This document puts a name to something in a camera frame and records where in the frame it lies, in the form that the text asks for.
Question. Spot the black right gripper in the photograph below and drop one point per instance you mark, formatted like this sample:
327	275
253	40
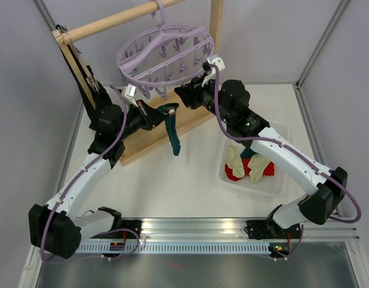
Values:
191	92

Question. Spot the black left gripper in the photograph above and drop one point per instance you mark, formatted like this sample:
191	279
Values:
150	116

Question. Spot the green christmas sock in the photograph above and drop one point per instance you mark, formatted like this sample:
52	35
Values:
172	132

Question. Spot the purple round clip hanger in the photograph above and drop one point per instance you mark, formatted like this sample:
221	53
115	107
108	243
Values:
164	56

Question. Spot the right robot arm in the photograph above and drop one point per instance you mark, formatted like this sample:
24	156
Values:
323	186

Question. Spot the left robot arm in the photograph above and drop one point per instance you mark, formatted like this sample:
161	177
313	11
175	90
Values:
56	228

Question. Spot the black shorts on hanger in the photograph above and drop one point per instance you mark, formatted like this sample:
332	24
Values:
101	99

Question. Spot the wooden rack base tray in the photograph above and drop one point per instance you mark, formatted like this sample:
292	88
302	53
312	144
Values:
143	142

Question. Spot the cream sock left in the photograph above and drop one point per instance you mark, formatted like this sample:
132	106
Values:
234	162

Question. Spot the cream sock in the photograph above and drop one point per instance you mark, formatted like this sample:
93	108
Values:
257	165
234	162

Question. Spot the cream sock right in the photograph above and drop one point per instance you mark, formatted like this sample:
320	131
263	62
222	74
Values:
257	165

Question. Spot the wooden rack top rod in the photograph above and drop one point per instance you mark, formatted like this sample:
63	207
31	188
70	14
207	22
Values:
114	20

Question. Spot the red sock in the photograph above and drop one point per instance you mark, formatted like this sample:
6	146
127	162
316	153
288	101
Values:
268	171

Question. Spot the white plastic basket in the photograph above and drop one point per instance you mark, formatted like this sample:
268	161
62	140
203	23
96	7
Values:
269	186

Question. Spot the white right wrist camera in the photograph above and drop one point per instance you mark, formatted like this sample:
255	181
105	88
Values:
212	67

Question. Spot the wooden rack right post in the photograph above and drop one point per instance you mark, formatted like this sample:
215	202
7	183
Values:
215	20

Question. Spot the wooden rack post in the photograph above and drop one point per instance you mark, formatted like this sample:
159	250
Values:
215	20
63	41

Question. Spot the wooden rack left post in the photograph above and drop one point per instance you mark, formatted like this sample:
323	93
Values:
63	41

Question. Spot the white slotted cable duct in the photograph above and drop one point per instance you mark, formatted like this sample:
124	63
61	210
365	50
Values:
175	248

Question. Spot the aluminium mounting rail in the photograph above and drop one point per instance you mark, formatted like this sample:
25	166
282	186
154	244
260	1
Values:
232	230

